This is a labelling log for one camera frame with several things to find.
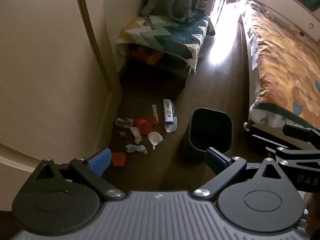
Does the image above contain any cream door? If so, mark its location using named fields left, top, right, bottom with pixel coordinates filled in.
left=0, top=0, right=115, bottom=198

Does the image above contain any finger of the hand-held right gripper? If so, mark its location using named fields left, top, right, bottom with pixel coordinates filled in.
left=275, top=147, right=320, bottom=167
left=283, top=123, right=320, bottom=143

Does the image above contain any dark storage box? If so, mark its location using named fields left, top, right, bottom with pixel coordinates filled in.
left=155, top=52, right=190, bottom=90

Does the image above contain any crumpled printed paper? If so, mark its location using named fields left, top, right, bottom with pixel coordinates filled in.
left=126, top=144, right=148, bottom=155

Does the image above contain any dark teal trash bin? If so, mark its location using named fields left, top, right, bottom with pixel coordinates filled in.
left=182, top=108, right=233, bottom=155

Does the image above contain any white headboard with pink circles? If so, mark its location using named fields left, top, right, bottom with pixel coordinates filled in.
left=246, top=0, right=320, bottom=42

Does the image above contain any silver foil wrapper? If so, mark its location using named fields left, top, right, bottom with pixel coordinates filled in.
left=164, top=116, right=178, bottom=133

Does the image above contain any white bed frame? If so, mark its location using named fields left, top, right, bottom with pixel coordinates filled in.
left=237, top=14, right=320, bottom=155

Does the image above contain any flat orange-red paper piece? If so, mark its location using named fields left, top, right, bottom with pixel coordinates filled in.
left=111, top=152, right=126, bottom=167

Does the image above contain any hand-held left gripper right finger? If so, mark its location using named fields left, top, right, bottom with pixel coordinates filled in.
left=193, top=147, right=284, bottom=202

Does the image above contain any orange cloth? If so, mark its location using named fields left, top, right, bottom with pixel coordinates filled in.
left=132, top=47, right=162, bottom=65

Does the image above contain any red paper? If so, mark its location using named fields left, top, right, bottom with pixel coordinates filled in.
left=135, top=117, right=165, bottom=135

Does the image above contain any white bench frame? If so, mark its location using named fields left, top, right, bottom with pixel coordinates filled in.
left=186, top=62, right=198, bottom=75

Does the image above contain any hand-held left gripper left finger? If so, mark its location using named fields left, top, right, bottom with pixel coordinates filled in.
left=32, top=148, right=125, bottom=202

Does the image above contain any crumpled white tissue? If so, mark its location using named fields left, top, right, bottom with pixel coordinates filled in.
left=148, top=131, right=163, bottom=150
left=129, top=127, right=142, bottom=145

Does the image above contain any grey wrapper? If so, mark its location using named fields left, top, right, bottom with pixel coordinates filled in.
left=115, top=117, right=134, bottom=128

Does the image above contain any white toothpaste box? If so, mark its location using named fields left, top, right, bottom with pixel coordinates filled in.
left=163, top=99, right=175, bottom=125

